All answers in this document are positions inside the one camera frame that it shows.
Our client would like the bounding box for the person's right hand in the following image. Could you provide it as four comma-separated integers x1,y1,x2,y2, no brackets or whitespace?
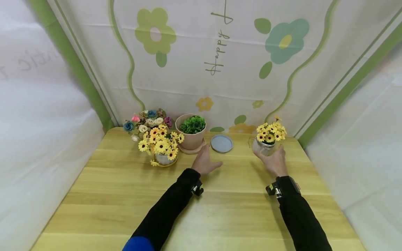
253,144,289,178

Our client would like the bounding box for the person's left hand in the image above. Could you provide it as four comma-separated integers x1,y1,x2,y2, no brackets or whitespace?
191,143,224,176

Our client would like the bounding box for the small clear flower pot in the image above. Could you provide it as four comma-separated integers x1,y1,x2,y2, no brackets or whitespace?
252,139,276,157

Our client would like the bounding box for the person's right forearm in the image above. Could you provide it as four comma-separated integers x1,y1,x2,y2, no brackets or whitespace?
276,176,333,251

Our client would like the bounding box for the person's left forearm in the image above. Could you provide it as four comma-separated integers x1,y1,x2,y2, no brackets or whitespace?
122,168,201,251

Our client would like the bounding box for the pink round saucer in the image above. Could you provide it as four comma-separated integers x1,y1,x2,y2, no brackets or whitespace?
177,138,207,155

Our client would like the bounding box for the blue-grey round saucer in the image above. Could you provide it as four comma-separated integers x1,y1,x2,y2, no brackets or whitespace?
210,134,234,154

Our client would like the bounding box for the pink flower pot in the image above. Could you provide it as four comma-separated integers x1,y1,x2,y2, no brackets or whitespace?
175,114,207,151

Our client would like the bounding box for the small yellow sunflower bunch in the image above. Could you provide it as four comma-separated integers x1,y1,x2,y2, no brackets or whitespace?
256,116,287,145

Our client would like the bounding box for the green artificial plant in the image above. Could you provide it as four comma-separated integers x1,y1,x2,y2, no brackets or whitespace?
179,115,207,135

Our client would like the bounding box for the wooden round saucer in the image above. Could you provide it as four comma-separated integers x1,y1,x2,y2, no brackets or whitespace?
153,156,179,168

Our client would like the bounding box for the white flower pot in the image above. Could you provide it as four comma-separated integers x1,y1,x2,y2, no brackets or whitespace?
155,153,177,166

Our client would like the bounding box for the large yellow sunflower bunch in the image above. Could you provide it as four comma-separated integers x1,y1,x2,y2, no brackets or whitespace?
138,126,185,167

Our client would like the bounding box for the mixed colour rose bouquet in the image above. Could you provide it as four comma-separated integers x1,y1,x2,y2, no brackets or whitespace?
122,108,173,142

